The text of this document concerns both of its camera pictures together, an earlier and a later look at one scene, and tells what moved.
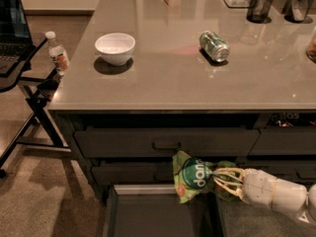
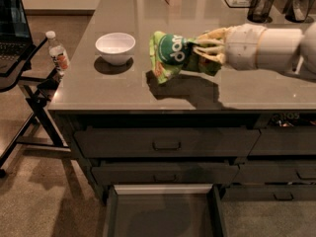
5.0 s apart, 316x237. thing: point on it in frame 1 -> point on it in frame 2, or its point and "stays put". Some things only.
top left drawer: (163, 141) stays put
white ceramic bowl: (116, 48) stays put
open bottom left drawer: (155, 210) stays put
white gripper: (258, 187) -> (242, 47)
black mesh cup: (260, 6) stays put
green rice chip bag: (193, 176) -> (170, 52)
